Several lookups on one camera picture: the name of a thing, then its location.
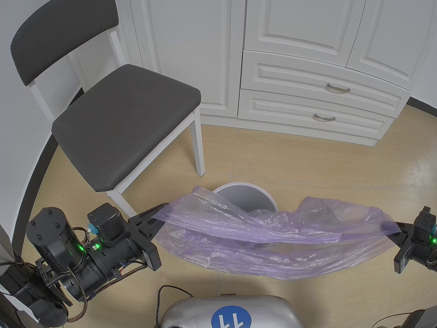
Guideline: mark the white trash bin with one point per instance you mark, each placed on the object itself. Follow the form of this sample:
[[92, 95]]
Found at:
[[245, 196]]

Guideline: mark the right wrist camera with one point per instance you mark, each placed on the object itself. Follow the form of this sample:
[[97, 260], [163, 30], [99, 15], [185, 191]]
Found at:
[[425, 224]]

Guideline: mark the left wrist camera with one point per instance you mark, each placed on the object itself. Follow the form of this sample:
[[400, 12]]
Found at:
[[105, 220]]

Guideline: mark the white wardrobe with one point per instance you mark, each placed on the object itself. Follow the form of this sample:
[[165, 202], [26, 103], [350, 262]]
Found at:
[[290, 29]]

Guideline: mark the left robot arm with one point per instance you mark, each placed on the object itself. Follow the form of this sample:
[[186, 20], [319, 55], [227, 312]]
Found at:
[[47, 237]]

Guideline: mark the grey padded white chair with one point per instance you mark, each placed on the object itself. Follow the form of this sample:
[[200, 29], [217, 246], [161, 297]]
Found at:
[[119, 121]]

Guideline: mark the purple plastic bag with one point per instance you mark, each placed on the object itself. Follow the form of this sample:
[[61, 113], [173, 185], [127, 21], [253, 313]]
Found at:
[[239, 231]]

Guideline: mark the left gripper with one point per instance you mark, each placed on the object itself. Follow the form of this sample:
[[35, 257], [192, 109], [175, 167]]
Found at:
[[112, 258]]

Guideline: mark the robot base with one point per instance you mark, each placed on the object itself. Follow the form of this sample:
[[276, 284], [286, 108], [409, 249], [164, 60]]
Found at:
[[232, 313]]

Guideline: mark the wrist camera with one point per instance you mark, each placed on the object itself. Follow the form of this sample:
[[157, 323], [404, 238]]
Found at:
[[425, 224], [105, 220]]

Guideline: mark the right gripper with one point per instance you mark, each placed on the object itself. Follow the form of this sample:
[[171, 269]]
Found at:
[[404, 255]]

